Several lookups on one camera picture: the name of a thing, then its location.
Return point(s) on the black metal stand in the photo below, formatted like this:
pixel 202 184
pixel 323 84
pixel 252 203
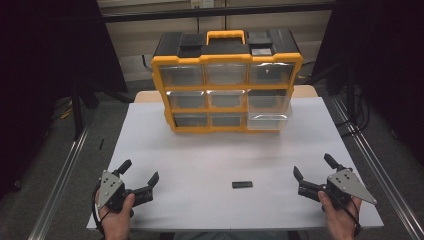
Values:
pixel 77 110

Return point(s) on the white wall socket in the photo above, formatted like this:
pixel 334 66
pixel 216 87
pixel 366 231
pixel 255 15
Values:
pixel 202 3

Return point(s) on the wooden table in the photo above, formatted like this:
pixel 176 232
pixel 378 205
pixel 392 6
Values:
pixel 146 96

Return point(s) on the pulled-out clear plastic drawer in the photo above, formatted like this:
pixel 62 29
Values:
pixel 267 121

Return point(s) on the yellow black drawer organizer cabinet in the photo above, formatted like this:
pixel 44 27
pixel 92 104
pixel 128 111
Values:
pixel 226 50

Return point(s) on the set of closed clear drawers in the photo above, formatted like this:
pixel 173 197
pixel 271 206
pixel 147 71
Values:
pixel 186 99

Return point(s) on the person's right hand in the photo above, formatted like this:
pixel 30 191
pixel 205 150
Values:
pixel 340 221

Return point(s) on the black horizontal bar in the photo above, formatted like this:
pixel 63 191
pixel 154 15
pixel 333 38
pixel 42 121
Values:
pixel 213 12

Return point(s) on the person's left hand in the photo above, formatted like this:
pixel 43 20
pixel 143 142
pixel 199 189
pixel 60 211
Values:
pixel 116 221

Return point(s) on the small black rectangular block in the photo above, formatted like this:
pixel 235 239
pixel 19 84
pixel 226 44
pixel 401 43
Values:
pixel 242 184

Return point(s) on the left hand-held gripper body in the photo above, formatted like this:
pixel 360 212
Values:
pixel 111 188

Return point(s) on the small black floor piece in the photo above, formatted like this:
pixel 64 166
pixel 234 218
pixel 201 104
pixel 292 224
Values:
pixel 101 144

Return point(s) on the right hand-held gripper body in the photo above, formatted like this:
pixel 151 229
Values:
pixel 346 186

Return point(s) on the aluminium floor rail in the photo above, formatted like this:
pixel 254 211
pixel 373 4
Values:
pixel 56 180
pixel 376 160

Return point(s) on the black curtain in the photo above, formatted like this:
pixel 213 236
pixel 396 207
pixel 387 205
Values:
pixel 383 60
pixel 40 66

